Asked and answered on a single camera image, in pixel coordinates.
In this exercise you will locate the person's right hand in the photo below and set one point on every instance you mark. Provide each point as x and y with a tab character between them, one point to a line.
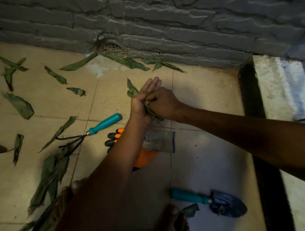
165	104

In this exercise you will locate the person's left hand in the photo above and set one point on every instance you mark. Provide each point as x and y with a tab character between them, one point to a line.
138	107

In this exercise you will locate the person's right forearm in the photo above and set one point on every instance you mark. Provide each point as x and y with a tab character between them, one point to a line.
238	133

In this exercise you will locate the person's left forearm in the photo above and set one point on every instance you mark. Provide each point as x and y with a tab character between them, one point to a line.
102	185

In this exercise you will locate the person's left foot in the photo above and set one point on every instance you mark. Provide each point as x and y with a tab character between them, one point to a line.
64	202

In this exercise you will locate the orange black work glove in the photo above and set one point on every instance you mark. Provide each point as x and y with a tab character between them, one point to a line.
145	159

